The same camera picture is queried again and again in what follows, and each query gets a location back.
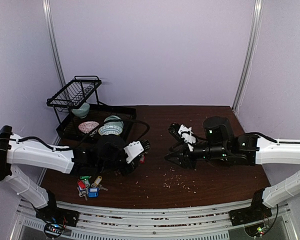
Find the blue key tag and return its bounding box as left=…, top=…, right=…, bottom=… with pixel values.
left=88, top=187, right=100, bottom=198

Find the yellow key tag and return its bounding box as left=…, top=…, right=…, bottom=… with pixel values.
left=91, top=176, right=103, bottom=188

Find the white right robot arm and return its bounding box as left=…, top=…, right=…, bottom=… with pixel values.
left=164, top=116, right=300, bottom=221

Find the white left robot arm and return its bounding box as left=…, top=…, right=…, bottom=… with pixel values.
left=0, top=125, right=150, bottom=222

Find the silver keys bunch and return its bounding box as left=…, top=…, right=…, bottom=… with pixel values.
left=77, top=185, right=109, bottom=201

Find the yellow blue patterned bowl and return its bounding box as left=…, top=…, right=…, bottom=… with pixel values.
left=98, top=124, right=123, bottom=136

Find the light blue bowl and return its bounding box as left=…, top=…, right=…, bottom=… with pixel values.
left=104, top=115, right=124, bottom=128

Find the red patterned bowl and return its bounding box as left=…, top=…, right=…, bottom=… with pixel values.
left=78, top=121, right=100, bottom=134

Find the celadon green bowl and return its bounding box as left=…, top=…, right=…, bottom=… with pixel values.
left=71, top=102, right=90, bottom=119

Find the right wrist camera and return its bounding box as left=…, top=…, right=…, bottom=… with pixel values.
left=168, top=123, right=198, bottom=152

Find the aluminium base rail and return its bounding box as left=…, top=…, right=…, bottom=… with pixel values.
left=14, top=199, right=296, bottom=240

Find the black wire dish rack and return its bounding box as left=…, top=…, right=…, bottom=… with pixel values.
left=46, top=75, right=137, bottom=142

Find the right aluminium wall post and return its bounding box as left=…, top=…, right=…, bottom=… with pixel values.
left=232, top=0, right=264, bottom=114

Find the aluminium wall post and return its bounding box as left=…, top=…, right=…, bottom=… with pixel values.
left=42, top=0, right=66, bottom=87
left=232, top=0, right=264, bottom=114

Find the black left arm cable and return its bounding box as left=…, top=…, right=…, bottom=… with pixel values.
left=0, top=118, right=151, bottom=153

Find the left aluminium wall post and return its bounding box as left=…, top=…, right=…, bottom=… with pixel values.
left=42, top=0, right=66, bottom=87

